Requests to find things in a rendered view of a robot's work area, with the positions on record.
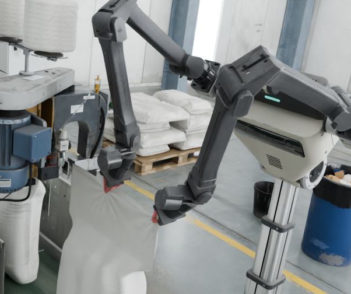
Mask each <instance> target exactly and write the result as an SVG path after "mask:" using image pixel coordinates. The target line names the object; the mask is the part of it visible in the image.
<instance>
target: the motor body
mask: <svg viewBox="0 0 351 294"><path fill-rule="evenodd" d="M30 124H31V120H30V113H29V112H28V111H26V112H25V113H24V114H22V115H19V116H13V117H4V116H0V194H7V193H13V192H16V191H19V190H21V189H22V188H23V187H24V186H25V185H26V184H27V181H28V173H29V164H28V162H27V161H26V160H25V159H22V158H19V157H16V156H14V155H13V133H14V131H15V130H16V129H19V128H22V127H25V126H27V125H30Z"/></svg>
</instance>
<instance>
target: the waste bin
mask: <svg viewBox="0 0 351 294"><path fill-rule="evenodd" d="M340 171H343V172H344V175H347V174H349V175H351V166H350V165H347V164H341V163H327V166H326V169H325V172H324V175H323V177H322V179H321V180H320V182H319V183H318V184H317V185H316V186H315V187H314V188H313V193H312V196H311V201H310V206H309V210H308V215H307V220H306V225H305V229H304V234H303V239H302V242H301V248H302V249H303V251H304V252H305V253H306V254H307V255H308V256H309V257H311V258H312V259H314V260H316V261H318V262H320V263H323V264H326V265H331V266H337V267H343V266H347V265H350V264H351V185H346V184H342V183H339V182H336V181H333V180H331V179H329V178H327V177H325V176H326V175H333V176H335V173H336V172H340Z"/></svg>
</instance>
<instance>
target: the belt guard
mask: <svg viewBox="0 0 351 294"><path fill-rule="evenodd" d="M45 71H48V72H45ZM33 72H34V75H39V76H45V77H44V78H40V79H36V80H26V79H21V78H25V77H28V76H23V75H19V74H17V75H11V76H4V77H0V110H24V109H29V108H32V107H34V106H36V105H38V104H39V103H41V102H43V101H45V100H47V99H48V98H50V97H52V96H53V95H55V94H57V93H59V92H61V91H62V90H64V89H66V88H68V87H70V86H71V85H73V84H74V81H75V70H73V69H70V68H63V67H56V68H50V69H44V70H39V71H33ZM52 72H54V73H55V74H53V73H52Z"/></svg>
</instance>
